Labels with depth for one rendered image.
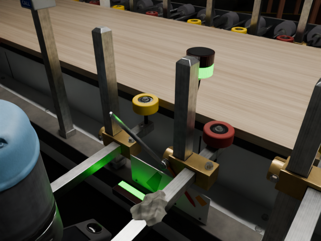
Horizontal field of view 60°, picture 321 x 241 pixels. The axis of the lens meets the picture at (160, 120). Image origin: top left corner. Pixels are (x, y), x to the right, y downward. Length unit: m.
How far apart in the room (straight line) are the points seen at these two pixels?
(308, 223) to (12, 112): 0.43
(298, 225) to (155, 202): 0.26
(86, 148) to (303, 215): 0.72
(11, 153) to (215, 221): 0.62
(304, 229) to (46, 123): 0.97
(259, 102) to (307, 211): 0.45
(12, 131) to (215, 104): 0.67
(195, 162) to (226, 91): 0.33
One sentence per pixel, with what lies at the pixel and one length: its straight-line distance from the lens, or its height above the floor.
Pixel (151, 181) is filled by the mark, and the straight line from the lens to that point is 0.80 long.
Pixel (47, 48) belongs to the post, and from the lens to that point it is 0.93.
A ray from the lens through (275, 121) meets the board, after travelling 0.82.
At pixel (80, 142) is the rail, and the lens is 1.05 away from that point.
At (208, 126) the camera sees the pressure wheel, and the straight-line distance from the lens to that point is 0.74.
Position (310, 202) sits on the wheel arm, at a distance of 0.53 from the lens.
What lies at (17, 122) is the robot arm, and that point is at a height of 1.19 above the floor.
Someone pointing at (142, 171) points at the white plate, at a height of 0.76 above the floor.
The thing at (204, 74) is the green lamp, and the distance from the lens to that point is 0.59.
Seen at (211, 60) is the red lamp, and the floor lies 1.11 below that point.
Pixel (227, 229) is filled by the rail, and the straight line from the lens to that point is 0.78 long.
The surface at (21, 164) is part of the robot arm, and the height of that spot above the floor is 1.16.
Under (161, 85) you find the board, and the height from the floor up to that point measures 0.90.
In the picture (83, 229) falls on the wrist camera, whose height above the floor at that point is 0.96.
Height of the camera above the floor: 1.32
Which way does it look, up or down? 34 degrees down
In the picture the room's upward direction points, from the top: straight up
